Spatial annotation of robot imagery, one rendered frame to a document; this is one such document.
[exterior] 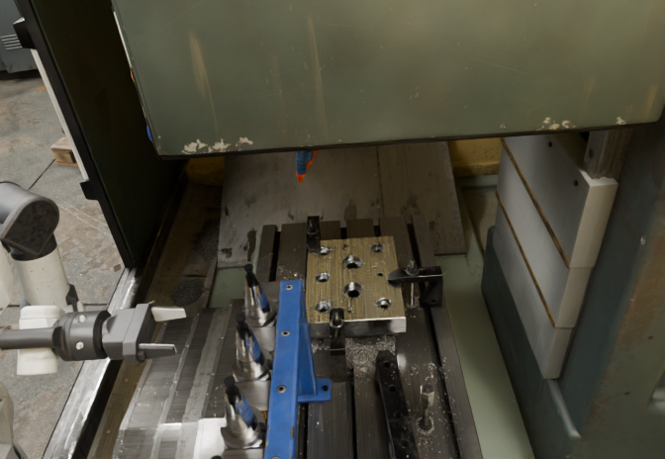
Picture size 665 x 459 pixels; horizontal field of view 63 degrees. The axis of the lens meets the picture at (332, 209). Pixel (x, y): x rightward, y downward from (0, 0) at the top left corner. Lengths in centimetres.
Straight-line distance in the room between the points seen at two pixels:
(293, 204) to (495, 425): 104
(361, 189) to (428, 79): 141
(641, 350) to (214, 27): 86
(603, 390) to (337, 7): 84
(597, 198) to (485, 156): 143
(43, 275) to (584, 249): 107
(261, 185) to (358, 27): 152
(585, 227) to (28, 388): 238
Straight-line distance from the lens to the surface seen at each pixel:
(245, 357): 87
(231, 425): 82
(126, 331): 104
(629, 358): 110
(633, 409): 123
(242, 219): 207
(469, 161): 237
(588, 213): 98
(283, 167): 216
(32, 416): 269
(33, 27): 149
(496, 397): 160
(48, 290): 134
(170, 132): 73
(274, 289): 102
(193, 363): 158
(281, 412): 84
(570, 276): 108
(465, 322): 176
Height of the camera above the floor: 192
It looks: 37 degrees down
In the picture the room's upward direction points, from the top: 5 degrees counter-clockwise
